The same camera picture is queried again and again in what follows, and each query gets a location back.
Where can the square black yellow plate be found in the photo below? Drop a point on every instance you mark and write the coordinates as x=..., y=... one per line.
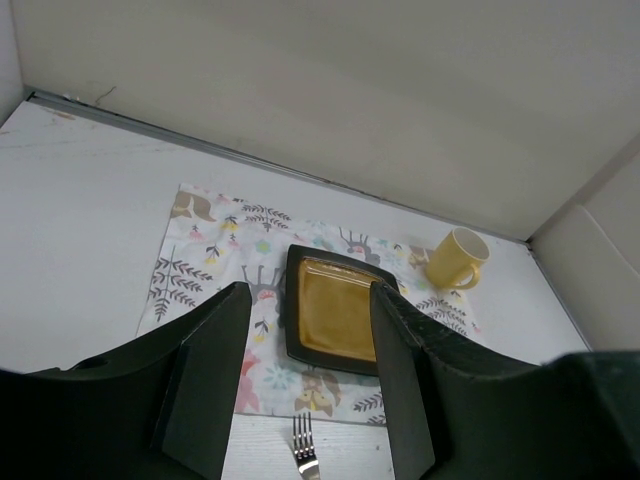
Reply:
x=326, y=310

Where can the floral patterned cloth placemat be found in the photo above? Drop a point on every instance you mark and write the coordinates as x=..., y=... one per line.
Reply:
x=213, y=240

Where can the yellow ceramic mug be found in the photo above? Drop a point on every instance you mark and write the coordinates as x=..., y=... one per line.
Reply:
x=457, y=260

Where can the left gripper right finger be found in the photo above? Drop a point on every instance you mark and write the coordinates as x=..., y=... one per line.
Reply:
x=458, y=410

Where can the fork with teal handle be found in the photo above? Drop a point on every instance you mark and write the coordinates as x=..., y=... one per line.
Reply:
x=303, y=447

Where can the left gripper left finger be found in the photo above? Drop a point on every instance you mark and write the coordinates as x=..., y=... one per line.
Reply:
x=157, y=407

